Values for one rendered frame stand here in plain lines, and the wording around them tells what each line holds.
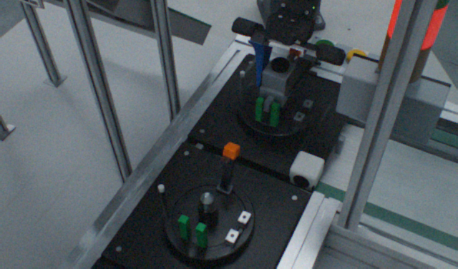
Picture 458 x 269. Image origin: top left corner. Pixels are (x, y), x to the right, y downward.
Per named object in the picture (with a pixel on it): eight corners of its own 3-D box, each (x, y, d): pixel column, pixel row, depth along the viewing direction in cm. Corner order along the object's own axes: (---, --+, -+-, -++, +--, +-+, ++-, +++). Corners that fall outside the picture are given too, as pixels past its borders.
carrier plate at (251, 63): (245, 61, 105) (246, 53, 103) (357, 98, 97) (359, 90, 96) (187, 142, 91) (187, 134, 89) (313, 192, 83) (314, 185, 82)
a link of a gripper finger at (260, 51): (257, 42, 88) (247, 39, 82) (277, 48, 87) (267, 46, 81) (245, 80, 89) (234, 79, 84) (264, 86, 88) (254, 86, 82)
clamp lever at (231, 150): (222, 181, 80) (229, 141, 76) (232, 186, 79) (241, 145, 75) (211, 192, 77) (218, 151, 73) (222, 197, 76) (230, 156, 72)
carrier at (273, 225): (183, 148, 90) (177, 100, 81) (309, 199, 83) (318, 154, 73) (101, 261, 76) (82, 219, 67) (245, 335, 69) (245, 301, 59)
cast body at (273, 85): (273, 76, 91) (275, 46, 86) (296, 84, 90) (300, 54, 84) (254, 107, 86) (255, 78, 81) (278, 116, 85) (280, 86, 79)
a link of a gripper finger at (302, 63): (301, 56, 85) (293, 54, 80) (322, 63, 84) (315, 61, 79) (288, 95, 87) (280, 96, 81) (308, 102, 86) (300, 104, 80)
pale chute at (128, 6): (155, 21, 108) (164, 2, 107) (203, 46, 103) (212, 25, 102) (59, -14, 83) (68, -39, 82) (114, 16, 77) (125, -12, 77)
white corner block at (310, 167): (298, 163, 88) (300, 149, 84) (322, 172, 86) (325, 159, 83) (287, 183, 85) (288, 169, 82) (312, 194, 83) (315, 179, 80)
